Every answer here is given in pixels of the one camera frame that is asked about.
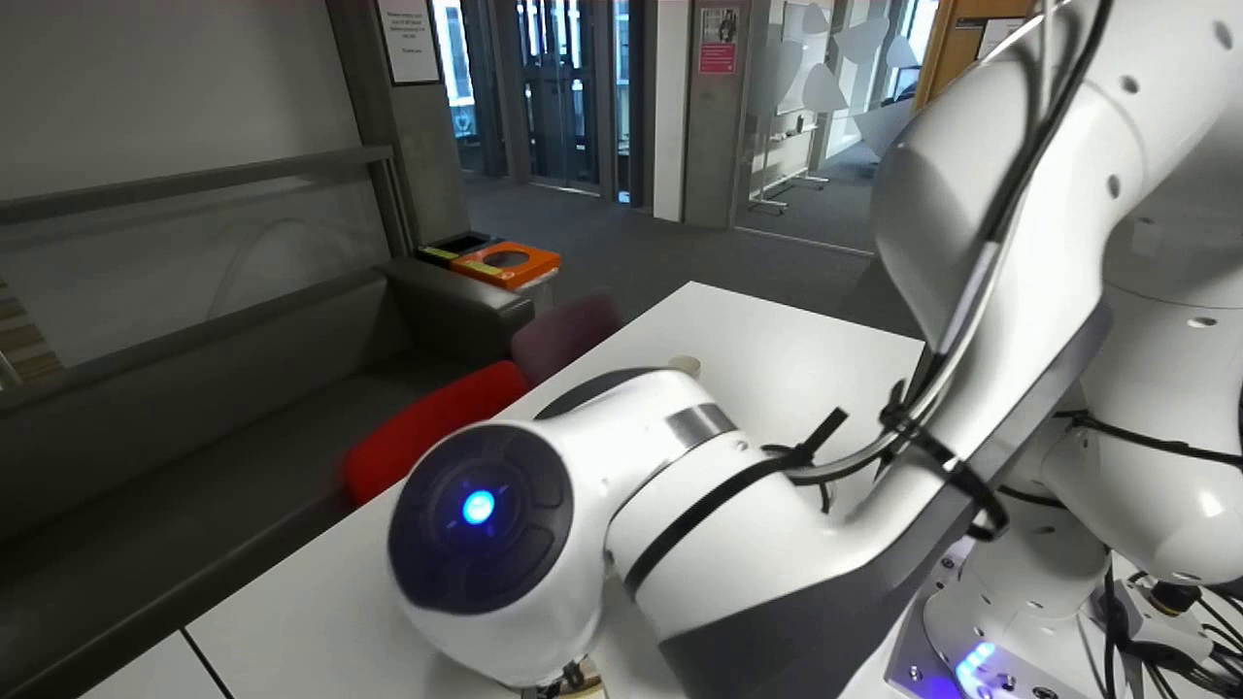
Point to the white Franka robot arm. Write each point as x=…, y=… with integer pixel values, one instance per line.
x=739, y=546

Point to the maroon chair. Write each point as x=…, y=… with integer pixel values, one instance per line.
x=569, y=337

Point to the orange book on bench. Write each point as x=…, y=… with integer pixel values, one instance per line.
x=506, y=262

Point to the dark bench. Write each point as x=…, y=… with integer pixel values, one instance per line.
x=450, y=313

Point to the red chair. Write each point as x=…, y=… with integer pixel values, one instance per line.
x=428, y=430

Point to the pink door sign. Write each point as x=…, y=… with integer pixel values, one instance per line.
x=717, y=60

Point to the dark grey bench sofa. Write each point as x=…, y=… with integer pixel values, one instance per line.
x=156, y=519

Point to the white wall poster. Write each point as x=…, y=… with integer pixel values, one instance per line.
x=409, y=39

